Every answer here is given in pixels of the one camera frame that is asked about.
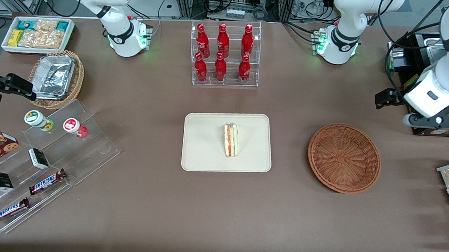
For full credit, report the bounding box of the red cola bottle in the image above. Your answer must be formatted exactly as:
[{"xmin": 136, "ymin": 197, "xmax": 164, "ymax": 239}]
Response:
[
  {"xmin": 193, "ymin": 52, "xmax": 209, "ymax": 84},
  {"xmin": 237, "ymin": 54, "xmax": 252, "ymax": 85},
  {"xmin": 213, "ymin": 52, "xmax": 228, "ymax": 82},
  {"xmin": 216, "ymin": 23, "xmax": 231, "ymax": 59},
  {"xmin": 240, "ymin": 23, "xmax": 255, "ymax": 58},
  {"xmin": 195, "ymin": 23, "xmax": 212, "ymax": 59}
]

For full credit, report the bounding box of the aluminium equipment frame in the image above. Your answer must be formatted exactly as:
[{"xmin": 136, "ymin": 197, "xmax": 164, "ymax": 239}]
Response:
[{"xmin": 169, "ymin": 0, "xmax": 336, "ymax": 29}]

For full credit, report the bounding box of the triangle sandwich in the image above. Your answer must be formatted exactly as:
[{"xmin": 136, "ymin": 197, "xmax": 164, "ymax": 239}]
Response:
[{"xmin": 222, "ymin": 122, "xmax": 241, "ymax": 159}]

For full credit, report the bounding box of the yellow snack pack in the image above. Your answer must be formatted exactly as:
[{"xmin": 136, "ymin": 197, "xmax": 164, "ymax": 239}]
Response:
[{"xmin": 8, "ymin": 29, "xmax": 24, "ymax": 48}]

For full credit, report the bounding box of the brown round wicker basket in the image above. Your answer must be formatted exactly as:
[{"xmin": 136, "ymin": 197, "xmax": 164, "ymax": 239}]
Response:
[{"xmin": 305, "ymin": 121, "xmax": 384, "ymax": 196}]

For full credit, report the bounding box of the white power strip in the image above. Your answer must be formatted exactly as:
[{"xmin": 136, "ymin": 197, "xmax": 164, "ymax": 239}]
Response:
[{"xmin": 225, "ymin": 7, "xmax": 246, "ymax": 19}]

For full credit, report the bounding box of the white rectangular snack bin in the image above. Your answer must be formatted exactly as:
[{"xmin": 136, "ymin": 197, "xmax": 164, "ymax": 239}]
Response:
[{"xmin": 0, "ymin": 14, "xmax": 77, "ymax": 58}]

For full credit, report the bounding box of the red lid strawberry cup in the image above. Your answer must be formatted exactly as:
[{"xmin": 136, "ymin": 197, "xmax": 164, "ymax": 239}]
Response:
[{"xmin": 62, "ymin": 118, "xmax": 89, "ymax": 138}]

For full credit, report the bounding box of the brown Snickers bar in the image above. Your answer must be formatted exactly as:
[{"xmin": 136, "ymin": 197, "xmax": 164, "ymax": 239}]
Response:
[
  {"xmin": 0, "ymin": 196, "xmax": 30, "ymax": 228},
  {"xmin": 28, "ymin": 167, "xmax": 68, "ymax": 198}
]

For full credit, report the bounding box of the clear acrylic bottle rack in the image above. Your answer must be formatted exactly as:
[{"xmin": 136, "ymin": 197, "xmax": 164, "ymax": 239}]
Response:
[{"xmin": 187, "ymin": 17, "xmax": 263, "ymax": 90}]

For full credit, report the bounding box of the green lid sunflower cup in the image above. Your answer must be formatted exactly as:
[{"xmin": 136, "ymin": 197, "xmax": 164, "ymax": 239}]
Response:
[{"xmin": 24, "ymin": 109, "xmax": 55, "ymax": 132}]

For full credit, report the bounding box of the light tan wicker basket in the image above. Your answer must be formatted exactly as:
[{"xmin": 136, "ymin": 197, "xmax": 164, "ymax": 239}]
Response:
[{"xmin": 26, "ymin": 47, "xmax": 86, "ymax": 112}]

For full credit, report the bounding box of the small black carton box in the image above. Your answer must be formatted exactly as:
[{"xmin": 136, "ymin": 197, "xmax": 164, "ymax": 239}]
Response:
[
  {"xmin": 0, "ymin": 172, "xmax": 15, "ymax": 192},
  {"xmin": 27, "ymin": 148, "xmax": 51, "ymax": 170}
]

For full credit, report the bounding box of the cream plastic serving tray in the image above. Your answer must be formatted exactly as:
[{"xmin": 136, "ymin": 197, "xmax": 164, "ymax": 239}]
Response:
[{"xmin": 181, "ymin": 108, "xmax": 276, "ymax": 177}]

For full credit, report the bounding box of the clear acrylic stepped shelf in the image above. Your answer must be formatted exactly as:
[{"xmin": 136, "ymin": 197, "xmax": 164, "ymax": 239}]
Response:
[{"xmin": 0, "ymin": 94, "xmax": 124, "ymax": 242}]

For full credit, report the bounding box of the silver foil pouch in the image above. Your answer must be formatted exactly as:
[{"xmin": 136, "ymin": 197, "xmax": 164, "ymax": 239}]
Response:
[{"xmin": 32, "ymin": 54, "xmax": 76, "ymax": 101}]

